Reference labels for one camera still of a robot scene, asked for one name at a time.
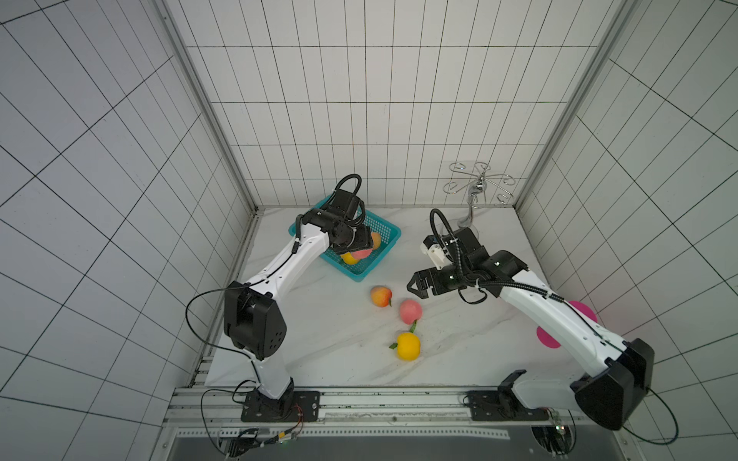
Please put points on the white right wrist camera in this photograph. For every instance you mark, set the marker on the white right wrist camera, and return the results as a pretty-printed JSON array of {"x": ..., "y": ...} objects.
[{"x": 437, "y": 255}]

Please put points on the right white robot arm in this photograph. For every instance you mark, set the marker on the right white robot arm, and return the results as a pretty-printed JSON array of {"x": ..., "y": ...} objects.
[{"x": 617, "y": 373}]

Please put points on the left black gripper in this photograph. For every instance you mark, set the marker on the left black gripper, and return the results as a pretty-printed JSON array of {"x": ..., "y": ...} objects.
[{"x": 364, "y": 241}]

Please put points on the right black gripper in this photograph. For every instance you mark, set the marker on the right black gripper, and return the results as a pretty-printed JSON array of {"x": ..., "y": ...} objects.
[{"x": 430, "y": 280}]

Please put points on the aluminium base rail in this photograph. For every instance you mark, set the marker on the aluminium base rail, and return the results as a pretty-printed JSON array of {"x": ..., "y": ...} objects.
[{"x": 351, "y": 411}]

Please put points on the orange red peach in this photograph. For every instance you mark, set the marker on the orange red peach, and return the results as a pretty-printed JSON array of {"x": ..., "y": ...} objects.
[
  {"x": 381, "y": 296},
  {"x": 377, "y": 240}
]

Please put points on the yellow peach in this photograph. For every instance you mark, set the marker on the yellow peach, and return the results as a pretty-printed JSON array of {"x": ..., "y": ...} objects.
[
  {"x": 407, "y": 346},
  {"x": 349, "y": 259}
]

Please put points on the silver metal cup rack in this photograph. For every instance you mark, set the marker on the silver metal cup rack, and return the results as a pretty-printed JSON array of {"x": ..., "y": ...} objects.
[{"x": 479, "y": 178}]

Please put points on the pink peach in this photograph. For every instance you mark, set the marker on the pink peach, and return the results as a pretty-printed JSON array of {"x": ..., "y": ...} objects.
[
  {"x": 362, "y": 254},
  {"x": 410, "y": 311}
]

